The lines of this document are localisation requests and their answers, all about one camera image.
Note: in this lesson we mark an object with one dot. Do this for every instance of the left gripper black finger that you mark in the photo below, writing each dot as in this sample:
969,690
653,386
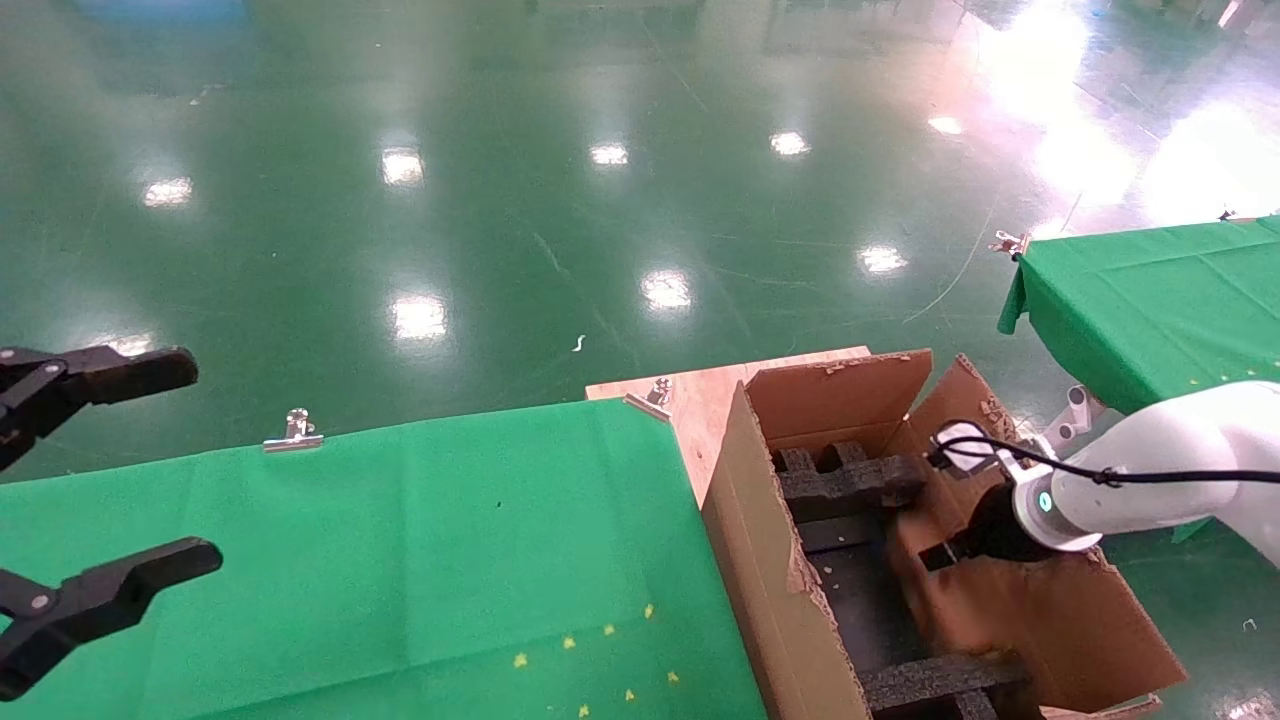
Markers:
120,372
110,595

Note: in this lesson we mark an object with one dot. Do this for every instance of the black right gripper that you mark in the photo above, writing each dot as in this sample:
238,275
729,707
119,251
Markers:
1000,530

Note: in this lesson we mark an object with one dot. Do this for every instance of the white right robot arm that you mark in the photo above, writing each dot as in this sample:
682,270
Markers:
1170,440

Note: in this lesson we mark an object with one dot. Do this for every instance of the large open brown carton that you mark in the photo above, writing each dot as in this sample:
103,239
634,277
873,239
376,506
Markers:
760,560

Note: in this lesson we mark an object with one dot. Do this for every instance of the flat grey device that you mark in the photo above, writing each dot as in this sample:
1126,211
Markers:
850,600

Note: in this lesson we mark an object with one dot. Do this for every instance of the large green table cloth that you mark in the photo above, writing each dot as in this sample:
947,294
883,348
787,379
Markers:
350,560

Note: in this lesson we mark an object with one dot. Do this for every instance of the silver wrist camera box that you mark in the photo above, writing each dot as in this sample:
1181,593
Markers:
965,445

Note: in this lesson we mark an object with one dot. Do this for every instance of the silver camera mounting bracket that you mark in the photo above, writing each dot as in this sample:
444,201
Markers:
1075,410

